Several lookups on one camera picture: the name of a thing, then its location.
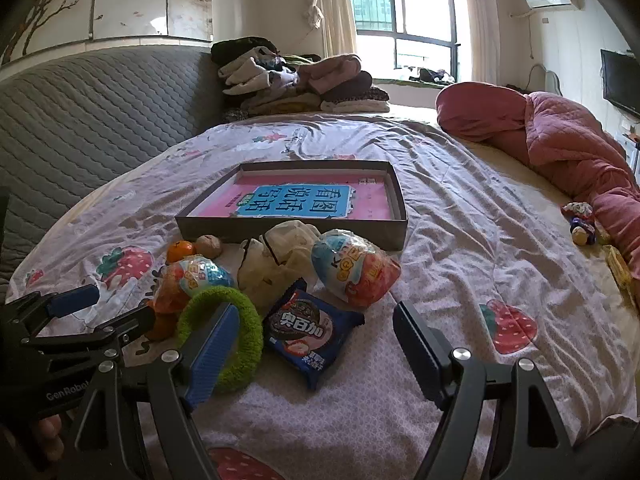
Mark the orange tangerine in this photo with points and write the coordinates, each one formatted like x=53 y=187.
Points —
x=180 y=252

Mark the dark clothes on windowsill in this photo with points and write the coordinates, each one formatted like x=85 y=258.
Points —
x=432 y=75

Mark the large egg-shaped candy packet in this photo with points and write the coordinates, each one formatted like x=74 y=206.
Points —
x=355 y=270

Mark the small egg-shaped candy packet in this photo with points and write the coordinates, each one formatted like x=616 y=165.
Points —
x=200 y=275

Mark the black television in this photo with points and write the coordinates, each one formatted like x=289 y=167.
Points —
x=620 y=80

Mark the brown walnut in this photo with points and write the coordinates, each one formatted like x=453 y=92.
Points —
x=209 y=246

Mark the crumpled white plastic bag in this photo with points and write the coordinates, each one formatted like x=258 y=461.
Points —
x=265 y=270

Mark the yellow snack packet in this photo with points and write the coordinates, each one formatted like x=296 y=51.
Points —
x=617 y=267

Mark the cream tied curtain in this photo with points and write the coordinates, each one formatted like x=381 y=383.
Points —
x=335 y=5

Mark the dark framed window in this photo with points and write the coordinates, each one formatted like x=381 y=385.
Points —
x=425 y=5

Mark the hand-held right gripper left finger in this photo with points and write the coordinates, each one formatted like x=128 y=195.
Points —
x=212 y=355

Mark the shallow grey cardboard box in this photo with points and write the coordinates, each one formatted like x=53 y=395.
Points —
x=190 y=227

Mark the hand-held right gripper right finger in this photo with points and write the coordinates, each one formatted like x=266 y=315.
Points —
x=415 y=340

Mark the pink pillow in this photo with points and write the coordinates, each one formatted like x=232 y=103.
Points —
x=480 y=110

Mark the pink quilted blanket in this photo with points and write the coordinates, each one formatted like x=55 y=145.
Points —
x=575 y=145

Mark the pile of folded clothes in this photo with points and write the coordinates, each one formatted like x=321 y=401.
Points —
x=280 y=80

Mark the blue cookie packet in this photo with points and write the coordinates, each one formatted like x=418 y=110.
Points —
x=310 y=335

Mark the green windowsill mat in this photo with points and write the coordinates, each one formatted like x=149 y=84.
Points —
x=400 y=82

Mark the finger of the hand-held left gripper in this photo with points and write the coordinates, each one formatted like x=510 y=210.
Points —
x=135 y=321
x=75 y=300

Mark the blossom printed wall panel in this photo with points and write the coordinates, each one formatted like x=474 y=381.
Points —
x=140 y=0

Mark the shiny wrapped candy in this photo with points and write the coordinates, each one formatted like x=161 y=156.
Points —
x=577 y=210

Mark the cream sheer curtain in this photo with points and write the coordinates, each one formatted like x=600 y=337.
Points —
x=480 y=20

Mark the person's left hand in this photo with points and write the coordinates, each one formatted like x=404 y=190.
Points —
x=47 y=435

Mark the grey quilted headboard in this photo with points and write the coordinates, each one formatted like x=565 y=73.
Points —
x=100 y=110

